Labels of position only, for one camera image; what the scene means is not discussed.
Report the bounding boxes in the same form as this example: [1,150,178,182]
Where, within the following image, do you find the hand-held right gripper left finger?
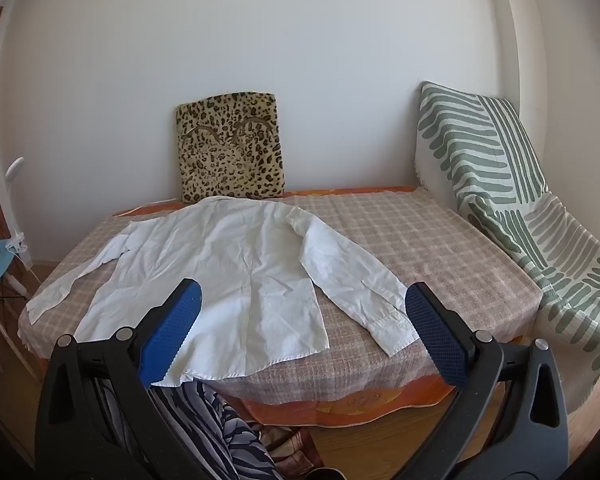
[35,278,203,480]

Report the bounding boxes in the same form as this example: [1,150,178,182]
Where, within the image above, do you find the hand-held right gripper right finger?
[400,281,567,480]

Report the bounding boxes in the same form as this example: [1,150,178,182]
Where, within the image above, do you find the white long-sleeved shirt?
[25,195,421,388]

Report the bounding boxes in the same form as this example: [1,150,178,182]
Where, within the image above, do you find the person's striped dark trousers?
[92,380,286,480]

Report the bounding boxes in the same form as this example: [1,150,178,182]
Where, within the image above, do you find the pink checked blanket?
[17,187,546,408]

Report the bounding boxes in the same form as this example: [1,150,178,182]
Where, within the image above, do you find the orange floral sheet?
[112,186,463,428]

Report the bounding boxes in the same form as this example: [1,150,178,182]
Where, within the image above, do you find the brown checked cloth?
[257,427,326,476]

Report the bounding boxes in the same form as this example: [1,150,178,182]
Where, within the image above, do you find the white clip lamp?
[5,157,31,256]

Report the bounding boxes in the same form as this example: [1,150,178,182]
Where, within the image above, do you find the leopard print cushion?
[175,91,286,205]

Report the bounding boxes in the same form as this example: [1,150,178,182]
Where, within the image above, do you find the green striped white throw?
[414,81,600,413]

